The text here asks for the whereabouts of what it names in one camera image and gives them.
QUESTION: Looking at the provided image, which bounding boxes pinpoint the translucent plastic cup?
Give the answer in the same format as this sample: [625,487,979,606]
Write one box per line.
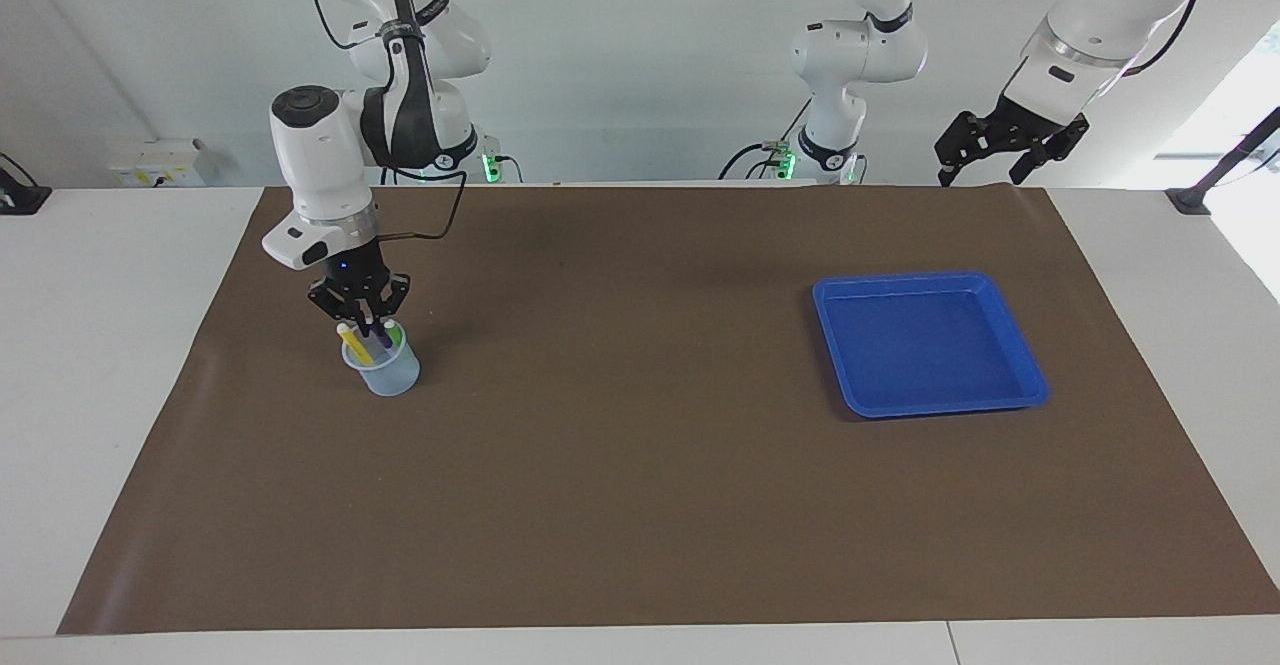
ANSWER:
[341,321,421,402]

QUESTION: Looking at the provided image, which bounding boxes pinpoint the black left arm base cable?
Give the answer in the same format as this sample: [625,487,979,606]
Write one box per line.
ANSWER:
[718,95,813,182]

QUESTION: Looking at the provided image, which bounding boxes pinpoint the white wall socket box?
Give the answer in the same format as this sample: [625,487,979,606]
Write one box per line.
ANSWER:
[108,140,206,188]

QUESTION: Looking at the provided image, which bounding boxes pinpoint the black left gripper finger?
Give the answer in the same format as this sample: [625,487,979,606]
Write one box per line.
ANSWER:
[935,113,1006,188]
[1008,120,1091,186]

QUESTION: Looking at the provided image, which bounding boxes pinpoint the brown table mat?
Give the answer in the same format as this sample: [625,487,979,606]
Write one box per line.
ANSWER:
[57,183,1280,636]

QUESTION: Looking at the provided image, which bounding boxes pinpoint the black stand with pole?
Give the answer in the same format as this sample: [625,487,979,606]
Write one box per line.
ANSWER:
[1165,105,1280,216]

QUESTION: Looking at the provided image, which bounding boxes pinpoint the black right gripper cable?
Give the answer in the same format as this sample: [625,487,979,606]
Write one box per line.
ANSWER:
[375,167,469,242]

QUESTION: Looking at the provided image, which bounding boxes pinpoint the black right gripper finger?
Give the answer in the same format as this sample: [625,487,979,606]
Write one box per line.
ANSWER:
[374,273,412,332]
[307,283,372,338]

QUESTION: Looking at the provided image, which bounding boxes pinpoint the black table clamp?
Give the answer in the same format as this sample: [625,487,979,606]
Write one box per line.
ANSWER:
[0,152,53,216]

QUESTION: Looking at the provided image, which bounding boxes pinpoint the blue plastic tray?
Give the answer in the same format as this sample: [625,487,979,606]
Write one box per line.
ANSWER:
[812,270,1051,419]

